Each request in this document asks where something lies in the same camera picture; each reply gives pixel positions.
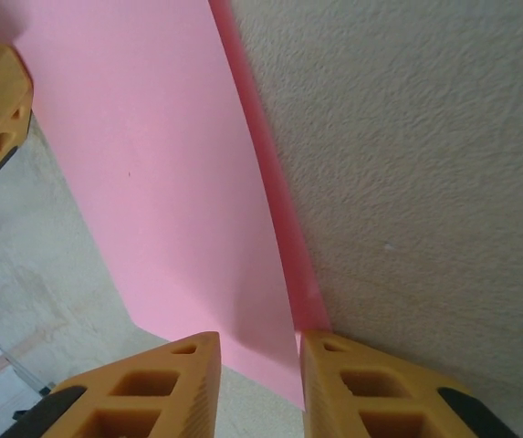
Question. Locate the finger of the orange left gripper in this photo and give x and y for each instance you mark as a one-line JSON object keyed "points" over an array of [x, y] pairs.
{"points": [[7, 96]]}

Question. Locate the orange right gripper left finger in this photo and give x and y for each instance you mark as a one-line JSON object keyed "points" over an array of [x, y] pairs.
{"points": [[151, 401]]}

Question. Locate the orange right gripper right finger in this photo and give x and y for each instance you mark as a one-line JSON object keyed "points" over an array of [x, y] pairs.
{"points": [[379, 401]]}

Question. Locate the pink paper sheet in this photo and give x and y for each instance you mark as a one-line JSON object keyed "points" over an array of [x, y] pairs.
{"points": [[151, 159]]}

